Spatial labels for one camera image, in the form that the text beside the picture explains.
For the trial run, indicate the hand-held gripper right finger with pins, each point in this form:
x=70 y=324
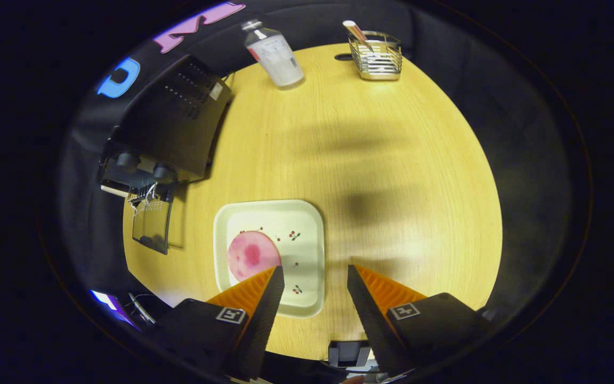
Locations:
x=371 y=320

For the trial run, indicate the cream square plate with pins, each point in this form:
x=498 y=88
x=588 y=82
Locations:
x=301 y=256

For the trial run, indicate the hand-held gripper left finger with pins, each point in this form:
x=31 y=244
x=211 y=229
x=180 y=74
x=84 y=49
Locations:
x=259 y=325

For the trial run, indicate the wooden stick with white tip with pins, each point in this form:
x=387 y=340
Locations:
x=355 y=31

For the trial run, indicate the pink round food slice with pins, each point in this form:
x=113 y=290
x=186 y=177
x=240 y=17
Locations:
x=251 y=256

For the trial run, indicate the clear bottle with red label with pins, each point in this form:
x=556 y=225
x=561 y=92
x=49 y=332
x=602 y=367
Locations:
x=277 y=58

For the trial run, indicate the small dark square device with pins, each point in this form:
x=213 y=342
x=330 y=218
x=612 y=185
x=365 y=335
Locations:
x=348 y=353

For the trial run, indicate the black toaster oven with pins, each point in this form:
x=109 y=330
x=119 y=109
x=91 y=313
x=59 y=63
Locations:
x=174 y=122

